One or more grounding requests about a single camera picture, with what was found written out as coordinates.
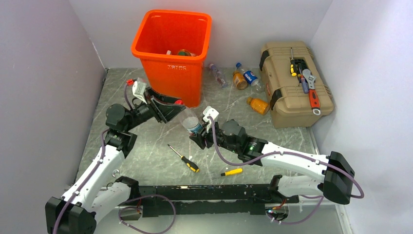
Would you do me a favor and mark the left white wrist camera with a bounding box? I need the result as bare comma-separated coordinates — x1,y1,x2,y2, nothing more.
126,78,147,104

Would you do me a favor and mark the orange adjustable wrench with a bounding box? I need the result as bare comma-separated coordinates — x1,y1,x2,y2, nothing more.
302,69,321,116

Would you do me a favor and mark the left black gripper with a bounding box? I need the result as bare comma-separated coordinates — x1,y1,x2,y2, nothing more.
125,86,185,131

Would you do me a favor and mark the small silver wrench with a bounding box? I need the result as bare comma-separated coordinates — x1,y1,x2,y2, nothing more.
112,169,120,179

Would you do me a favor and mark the black yellow screwdriver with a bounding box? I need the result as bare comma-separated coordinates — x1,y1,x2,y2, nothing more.
168,144,200,173

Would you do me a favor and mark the red label water bottle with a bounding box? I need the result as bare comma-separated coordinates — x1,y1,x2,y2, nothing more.
175,99,202,134

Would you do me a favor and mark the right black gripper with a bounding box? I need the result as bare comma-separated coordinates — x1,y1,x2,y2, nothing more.
190,120,240,154

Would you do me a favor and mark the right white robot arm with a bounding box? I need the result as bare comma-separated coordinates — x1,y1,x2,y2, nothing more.
189,117,364,205

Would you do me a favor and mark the Pepsi bottle near toolbox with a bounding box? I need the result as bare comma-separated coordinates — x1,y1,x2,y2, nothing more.
243,70,264,93

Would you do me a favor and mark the small orange juice bottle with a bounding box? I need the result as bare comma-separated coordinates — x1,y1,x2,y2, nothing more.
246,97,269,115

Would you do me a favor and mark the orange bottle blue cap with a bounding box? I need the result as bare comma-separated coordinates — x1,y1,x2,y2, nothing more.
233,66,248,90

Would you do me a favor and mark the orange plastic bin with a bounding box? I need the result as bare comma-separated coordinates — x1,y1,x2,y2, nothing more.
131,9,212,107

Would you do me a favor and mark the crushed clear bottle behind bin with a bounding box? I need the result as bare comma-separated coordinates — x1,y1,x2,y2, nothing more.
208,63,228,88

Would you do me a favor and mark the small yellow screwdriver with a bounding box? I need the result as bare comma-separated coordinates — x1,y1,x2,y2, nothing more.
220,168,243,176

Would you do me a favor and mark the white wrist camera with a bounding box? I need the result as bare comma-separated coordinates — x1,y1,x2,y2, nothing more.
202,105,219,123
126,78,147,104

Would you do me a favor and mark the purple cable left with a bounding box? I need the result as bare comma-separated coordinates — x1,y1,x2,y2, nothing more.
118,194,176,234

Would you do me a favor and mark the black base frame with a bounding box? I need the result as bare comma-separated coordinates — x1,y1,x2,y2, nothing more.
106,175,291,217

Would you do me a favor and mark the yellow screwdriver on toolbox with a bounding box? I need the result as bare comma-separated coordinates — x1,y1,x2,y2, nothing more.
290,47,297,77

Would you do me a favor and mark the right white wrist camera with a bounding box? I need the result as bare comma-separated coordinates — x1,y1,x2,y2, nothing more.
202,105,219,123

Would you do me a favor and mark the blue red screwdriver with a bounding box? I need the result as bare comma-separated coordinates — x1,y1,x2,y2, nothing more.
297,63,309,94

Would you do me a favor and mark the tan plastic toolbox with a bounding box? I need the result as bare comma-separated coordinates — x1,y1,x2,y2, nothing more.
259,41,334,128

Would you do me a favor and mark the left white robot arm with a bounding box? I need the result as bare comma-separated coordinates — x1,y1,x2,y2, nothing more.
45,87,186,234

